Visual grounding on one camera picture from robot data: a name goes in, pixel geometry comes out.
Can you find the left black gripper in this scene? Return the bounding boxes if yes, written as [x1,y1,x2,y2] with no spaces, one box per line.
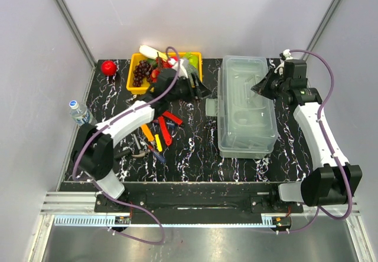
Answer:
[167,73,213,103]

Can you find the clear plastic tool box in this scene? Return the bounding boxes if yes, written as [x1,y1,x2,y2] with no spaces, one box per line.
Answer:
[206,55,278,159]

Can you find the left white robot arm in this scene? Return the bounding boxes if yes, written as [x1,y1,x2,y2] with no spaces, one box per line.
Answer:
[71,68,211,212]

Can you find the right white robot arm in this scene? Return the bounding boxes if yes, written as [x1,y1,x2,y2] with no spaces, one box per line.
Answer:
[251,59,362,212]

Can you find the green netted melon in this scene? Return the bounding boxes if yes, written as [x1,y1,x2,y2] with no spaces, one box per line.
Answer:
[181,58,198,75]

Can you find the green pepper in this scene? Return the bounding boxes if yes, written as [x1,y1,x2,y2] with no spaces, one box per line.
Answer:
[184,52,199,68]

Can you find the red apple in tray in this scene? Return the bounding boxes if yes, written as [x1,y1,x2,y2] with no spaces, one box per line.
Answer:
[167,56,180,67]

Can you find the red lychee fruit bunch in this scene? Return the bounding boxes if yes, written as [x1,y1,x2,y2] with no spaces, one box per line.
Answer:
[150,55,172,83]

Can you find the dark purple grape bunch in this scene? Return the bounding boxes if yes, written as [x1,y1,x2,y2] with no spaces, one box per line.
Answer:
[133,60,152,87]

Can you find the white radish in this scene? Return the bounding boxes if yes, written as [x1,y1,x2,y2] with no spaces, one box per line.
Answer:
[139,45,170,61]

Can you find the yellow plastic tray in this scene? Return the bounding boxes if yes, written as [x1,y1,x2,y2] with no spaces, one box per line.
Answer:
[126,52,203,94]

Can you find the yellow utility knife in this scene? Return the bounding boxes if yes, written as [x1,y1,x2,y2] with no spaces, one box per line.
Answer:
[154,134,163,152]

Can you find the blue red screwdriver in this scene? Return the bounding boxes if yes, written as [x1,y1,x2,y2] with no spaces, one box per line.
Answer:
[148,145,166,163]

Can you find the silver pliers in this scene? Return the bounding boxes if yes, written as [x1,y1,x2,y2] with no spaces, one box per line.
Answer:
[132,146,149,158]

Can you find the red apple on table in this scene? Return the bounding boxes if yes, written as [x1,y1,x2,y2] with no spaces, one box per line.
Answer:
[100,60,117,76]

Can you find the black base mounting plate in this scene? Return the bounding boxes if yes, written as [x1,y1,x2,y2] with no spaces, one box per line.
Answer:
[94,182,305,224]

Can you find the plastic water bottle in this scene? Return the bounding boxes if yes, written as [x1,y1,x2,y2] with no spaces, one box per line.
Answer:
[69,100,97,126]

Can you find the red handled pliers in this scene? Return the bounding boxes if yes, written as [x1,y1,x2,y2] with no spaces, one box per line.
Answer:
[158,111,183,146]

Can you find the orange handled tool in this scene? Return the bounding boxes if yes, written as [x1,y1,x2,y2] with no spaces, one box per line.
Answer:
[141,124,155,142]

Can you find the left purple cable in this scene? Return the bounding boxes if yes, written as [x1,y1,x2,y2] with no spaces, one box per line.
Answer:
[71,46,181,244]

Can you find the aluminium frame rail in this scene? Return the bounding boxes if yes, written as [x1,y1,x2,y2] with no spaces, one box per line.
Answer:
[40,191,101,214]

